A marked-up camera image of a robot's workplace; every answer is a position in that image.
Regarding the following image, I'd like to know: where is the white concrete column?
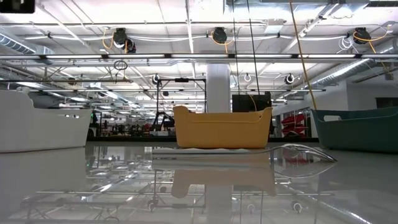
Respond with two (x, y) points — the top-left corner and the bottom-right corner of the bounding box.
(206, 63), (231, 113)

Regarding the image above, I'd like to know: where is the orange plastic bin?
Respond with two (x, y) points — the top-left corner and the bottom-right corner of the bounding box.
(173, 105), (274, 149)

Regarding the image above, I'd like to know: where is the black hanging panel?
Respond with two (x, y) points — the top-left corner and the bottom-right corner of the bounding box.
(231, 94), (273, 113)

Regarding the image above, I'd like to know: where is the long ceiling light bar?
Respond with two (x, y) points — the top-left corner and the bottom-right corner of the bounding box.
(0, 53), (398, 60)

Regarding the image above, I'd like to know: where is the red object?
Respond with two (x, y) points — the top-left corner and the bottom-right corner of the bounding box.
(281, 113), (307, 137)

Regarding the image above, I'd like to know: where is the dark machine with green light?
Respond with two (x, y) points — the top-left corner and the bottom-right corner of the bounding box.
(88, 110), (103, 138)

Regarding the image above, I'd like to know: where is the white plastic bin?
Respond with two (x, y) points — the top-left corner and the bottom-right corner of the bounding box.
(0, 89), (93, 154)

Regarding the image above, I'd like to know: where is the dark teal plastic bin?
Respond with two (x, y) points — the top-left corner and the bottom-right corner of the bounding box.
(310, 106), (398, 153)

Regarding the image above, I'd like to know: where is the black metal frame rig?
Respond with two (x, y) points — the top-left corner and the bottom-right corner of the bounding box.
(156, 77), (207, 114)

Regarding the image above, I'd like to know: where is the black hanging cable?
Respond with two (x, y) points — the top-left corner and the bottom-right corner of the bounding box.
(247, 0), (261, 95)
(232, 0), (241, 95)

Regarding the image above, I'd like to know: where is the black ceiling cable reel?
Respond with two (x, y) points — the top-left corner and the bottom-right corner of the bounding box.
(353, 27), (371, 45)
(111, 27), (137, 54)
(212, 27), (228, 45)

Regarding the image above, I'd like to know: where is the yellow cable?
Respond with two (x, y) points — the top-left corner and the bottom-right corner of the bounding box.
(288, 0), (318, 110)

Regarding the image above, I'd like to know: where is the silver ventilation duct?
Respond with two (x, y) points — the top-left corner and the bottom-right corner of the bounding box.
(306, 39), (398, 90)

